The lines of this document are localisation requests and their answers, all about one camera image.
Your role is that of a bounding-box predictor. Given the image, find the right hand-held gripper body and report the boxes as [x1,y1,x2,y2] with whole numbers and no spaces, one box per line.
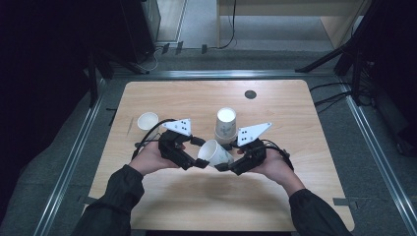
[229,122,273,177]

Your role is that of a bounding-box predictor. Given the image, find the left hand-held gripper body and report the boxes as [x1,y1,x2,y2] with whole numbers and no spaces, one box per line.
[157,118,198,171]

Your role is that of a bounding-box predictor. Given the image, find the white paper cup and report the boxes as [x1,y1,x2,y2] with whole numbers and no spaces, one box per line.
[137,111,160,140]
[197,139,235,168]

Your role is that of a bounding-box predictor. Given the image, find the stack of white cups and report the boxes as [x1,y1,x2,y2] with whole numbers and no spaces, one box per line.
[213,106,238,147]

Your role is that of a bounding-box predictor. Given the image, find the person's right hand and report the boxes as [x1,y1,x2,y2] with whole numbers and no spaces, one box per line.
[247,148,298,190]

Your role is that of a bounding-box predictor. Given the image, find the person's left hand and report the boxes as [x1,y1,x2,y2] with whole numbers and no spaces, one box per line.
[129,141,181,177]

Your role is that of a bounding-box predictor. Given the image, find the grey tape strip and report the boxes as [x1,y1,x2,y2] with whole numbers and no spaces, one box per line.
[332,197,359,208]
[78,195,98,207]

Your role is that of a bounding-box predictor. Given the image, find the black metal stand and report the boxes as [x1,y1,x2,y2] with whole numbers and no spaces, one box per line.
[86,48,150,107]

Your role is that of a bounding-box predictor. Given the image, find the black cabinet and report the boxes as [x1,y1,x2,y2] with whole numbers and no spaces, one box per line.
[119,0,161,64]

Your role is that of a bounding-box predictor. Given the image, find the black tripod stand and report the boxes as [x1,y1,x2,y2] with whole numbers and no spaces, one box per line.
[294,0,378,106]

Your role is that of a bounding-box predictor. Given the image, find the light wooden desk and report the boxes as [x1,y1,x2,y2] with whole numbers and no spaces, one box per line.
[215,0,372,50]

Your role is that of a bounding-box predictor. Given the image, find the left hand-held gripper cable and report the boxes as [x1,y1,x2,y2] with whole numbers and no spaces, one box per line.
[131,118,178,161]

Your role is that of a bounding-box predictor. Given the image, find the hand-held gripper cable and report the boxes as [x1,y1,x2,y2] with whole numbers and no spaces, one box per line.
[131,118,178,161]
[262,140,295,171]

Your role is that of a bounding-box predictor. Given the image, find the right hand-held gripper cable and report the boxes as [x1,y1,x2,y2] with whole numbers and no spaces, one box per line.
[262,140,295,171]

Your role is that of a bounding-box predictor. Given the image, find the aluminium floor rail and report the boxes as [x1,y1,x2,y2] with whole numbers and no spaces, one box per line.
[338,78,417,236]
[32,78,110,236]
[107,69,342,81]

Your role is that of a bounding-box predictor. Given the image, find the white floor cable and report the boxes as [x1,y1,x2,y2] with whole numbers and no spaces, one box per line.
[143,47,165,72]

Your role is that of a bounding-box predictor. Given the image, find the black floor cables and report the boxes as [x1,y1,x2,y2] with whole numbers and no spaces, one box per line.
[309,82,354,115]

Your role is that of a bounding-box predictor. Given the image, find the black hanging cable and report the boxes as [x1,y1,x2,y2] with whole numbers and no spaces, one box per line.
[217,0,238,50]

